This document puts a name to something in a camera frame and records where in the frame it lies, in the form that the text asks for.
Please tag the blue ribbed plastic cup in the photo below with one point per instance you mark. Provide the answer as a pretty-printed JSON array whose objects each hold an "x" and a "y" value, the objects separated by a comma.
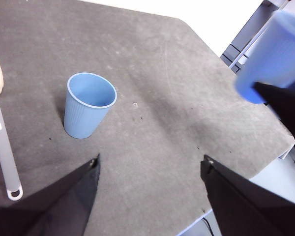
[
  {"x": 273, "y": 56},
  {"x": 81, "y": 120}
]

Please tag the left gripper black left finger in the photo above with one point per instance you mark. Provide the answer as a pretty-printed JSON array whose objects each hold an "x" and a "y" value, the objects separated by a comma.
[{"x": 51, "y": 209}]

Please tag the grey metal frame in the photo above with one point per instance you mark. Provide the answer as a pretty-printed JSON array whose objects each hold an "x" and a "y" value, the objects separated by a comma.
[{"x": 250, "y": 32}]

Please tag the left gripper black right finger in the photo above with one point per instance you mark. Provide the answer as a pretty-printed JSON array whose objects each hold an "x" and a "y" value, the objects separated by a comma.
[{"x": 248, "y": 209}]

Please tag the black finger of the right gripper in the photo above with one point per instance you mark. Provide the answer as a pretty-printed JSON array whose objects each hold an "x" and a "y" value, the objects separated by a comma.
[{"x": 290, "y": 108}]

